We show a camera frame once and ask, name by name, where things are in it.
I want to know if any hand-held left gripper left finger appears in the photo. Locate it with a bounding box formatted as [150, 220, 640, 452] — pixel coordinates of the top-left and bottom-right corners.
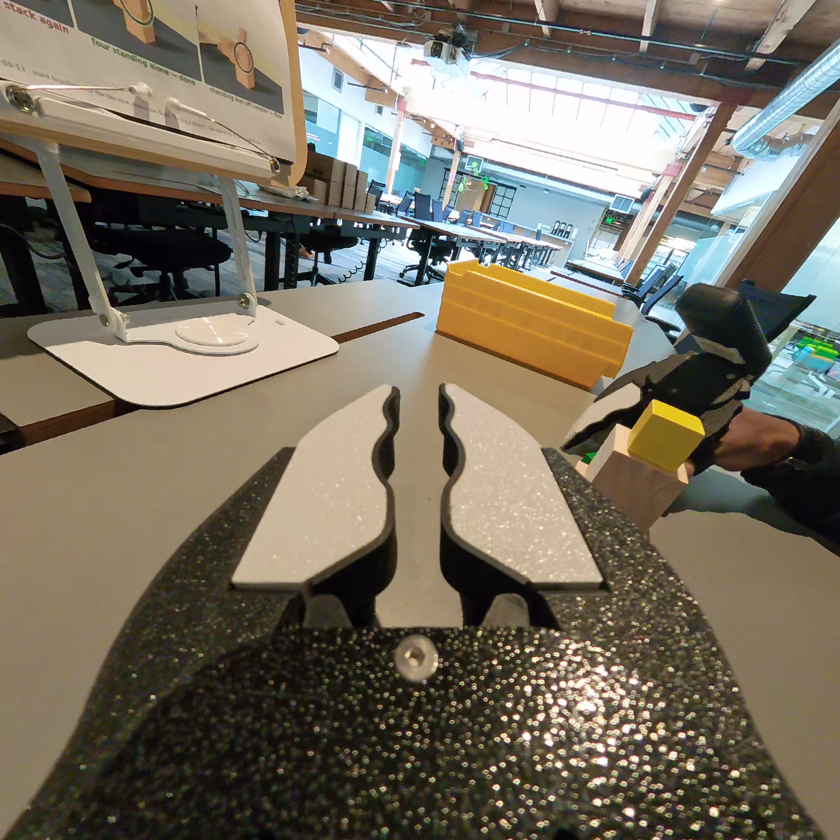
[231, 384, 401, 595]

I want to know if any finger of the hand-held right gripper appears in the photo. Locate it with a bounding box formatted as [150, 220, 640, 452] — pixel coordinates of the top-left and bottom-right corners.
[563, 381, 658, 455]

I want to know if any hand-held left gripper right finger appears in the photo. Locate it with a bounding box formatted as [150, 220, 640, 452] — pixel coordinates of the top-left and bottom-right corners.
[438, 382, 606, 595]

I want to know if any yellow wooden cube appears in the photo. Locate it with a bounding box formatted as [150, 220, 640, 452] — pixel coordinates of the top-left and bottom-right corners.
[628, 400, 706, 475]

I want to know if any natural wooden cube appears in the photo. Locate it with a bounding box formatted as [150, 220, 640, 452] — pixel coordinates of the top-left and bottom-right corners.
[592, 423, 691, 534]

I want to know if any person's right forearm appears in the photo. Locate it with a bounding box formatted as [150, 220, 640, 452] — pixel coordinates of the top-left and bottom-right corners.
[742, 420, 840, 549]

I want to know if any person's right hand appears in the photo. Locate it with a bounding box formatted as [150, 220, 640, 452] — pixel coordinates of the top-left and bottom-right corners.
[712, 412, 805, 475]

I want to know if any blue office chair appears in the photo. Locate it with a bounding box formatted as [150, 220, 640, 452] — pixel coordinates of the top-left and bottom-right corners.
[620, 262, 687, 330]

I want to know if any yellow plastic bin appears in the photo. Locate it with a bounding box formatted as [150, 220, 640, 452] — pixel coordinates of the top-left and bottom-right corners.
[436, 258, 635, 392]

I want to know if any wooden pillar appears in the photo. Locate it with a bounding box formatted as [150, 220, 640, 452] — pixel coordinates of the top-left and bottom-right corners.
[722, 98, 840, 298]

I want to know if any white document stand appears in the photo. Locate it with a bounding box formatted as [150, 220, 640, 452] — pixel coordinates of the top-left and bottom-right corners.
[0, 0, 340, 409]

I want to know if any black office chair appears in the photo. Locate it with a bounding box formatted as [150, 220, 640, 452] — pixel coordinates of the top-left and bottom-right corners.
[88, 223, 235, 307]

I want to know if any wooden office desk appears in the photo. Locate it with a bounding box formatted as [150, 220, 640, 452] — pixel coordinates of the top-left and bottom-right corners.
[0, 154, 93, 316]
[0, 138, 421, 293]

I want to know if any row of cardboard boxes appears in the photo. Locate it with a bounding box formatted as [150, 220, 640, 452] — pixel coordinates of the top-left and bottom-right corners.
[305, 154, 379, 212]

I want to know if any ceiling mounted device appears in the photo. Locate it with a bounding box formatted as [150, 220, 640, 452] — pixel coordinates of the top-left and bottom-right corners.
[422, 25, 475, 68]

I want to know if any printed instruction sheet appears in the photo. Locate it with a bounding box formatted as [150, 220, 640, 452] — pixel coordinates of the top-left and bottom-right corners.
[0, 0, 296, 161]

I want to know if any silver air duct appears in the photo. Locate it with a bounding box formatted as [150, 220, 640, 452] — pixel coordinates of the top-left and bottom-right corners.
[730, 38, 840, 158]

